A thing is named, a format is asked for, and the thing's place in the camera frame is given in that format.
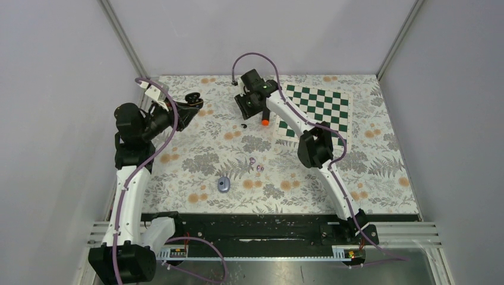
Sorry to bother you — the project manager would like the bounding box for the green white chessboard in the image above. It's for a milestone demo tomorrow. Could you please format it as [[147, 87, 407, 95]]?
[[282, 82, 354, 151]]

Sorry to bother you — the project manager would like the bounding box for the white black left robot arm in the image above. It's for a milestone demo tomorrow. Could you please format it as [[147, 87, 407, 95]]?
[[88, 99, 204, 284]]

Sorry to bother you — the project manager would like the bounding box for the floral tablecloth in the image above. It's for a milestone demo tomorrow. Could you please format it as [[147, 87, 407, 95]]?
[[143, 75, 419, 214]]

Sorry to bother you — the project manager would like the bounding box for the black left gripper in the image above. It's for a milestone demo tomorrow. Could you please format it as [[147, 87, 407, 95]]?
[[141, 97, 199, 141]]

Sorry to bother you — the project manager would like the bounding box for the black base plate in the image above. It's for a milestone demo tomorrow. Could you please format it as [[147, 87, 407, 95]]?
[[146, 212, 380, 258]]

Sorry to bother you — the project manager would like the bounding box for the white slotted cable duct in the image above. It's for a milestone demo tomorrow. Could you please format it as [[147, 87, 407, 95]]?
[[155, 245, 355, 261]]

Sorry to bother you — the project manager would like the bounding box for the lavender earbuds case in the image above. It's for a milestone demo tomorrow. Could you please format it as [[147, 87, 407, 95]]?
[[218, 176, 231, 193]]

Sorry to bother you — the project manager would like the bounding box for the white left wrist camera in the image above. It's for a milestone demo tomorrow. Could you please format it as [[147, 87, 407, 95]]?
[[140, 81, 166, 108]]

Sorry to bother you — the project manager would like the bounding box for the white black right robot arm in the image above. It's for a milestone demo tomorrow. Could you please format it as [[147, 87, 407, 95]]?
[[232, 69, 370, 245]]

